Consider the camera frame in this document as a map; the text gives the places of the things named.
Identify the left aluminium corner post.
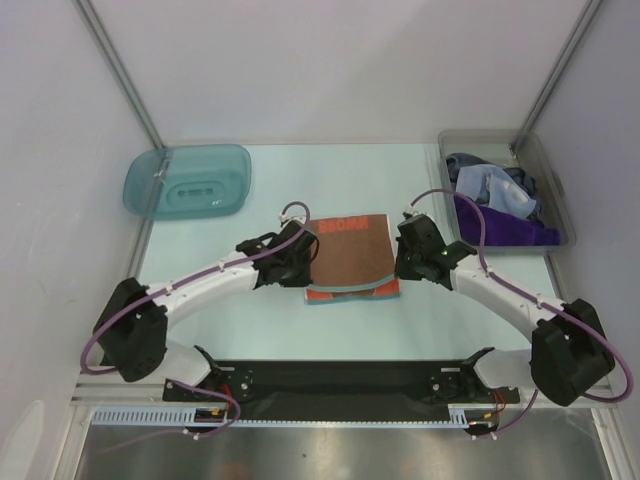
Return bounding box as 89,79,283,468
72,0,165,148

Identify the right aluminium corner post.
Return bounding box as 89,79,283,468
511,0,607,150

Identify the clear grey plastic bin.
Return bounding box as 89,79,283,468
438,130,576,254

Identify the aluminium corner post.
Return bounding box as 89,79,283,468
72,0,165,148
511,0,607,150

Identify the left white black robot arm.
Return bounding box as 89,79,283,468
91,220,319,400

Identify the dark blue grey towel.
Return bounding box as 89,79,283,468
445,153,542,220

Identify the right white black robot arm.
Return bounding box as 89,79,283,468
395,214,615,407

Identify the purple towel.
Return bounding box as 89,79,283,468
454,197,561,247

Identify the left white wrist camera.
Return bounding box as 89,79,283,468
278,213,309,227

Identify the teal plastic bin lid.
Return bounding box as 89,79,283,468
122,144,252,221

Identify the brown orange towel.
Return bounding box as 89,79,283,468
305,214,401,305

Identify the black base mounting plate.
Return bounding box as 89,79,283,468
163,358,521,422

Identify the light blue towel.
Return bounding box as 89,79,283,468
455,164,537,219

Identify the light blue cable duct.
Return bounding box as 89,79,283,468
91,406,497,430

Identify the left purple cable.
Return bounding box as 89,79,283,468
80,200,313,441

